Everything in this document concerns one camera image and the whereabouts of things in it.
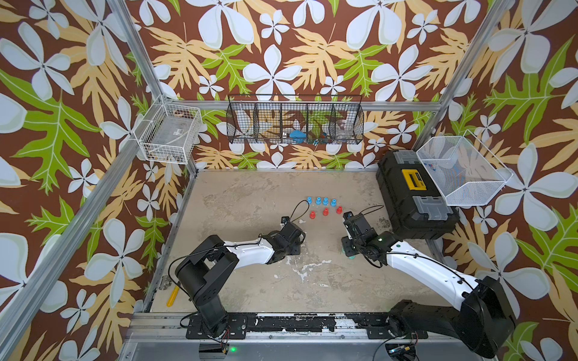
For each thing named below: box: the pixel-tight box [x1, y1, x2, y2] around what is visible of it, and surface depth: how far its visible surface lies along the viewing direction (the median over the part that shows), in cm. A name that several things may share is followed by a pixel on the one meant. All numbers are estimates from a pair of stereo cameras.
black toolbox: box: [376, 149, 460, 240], surface depth 90 cm
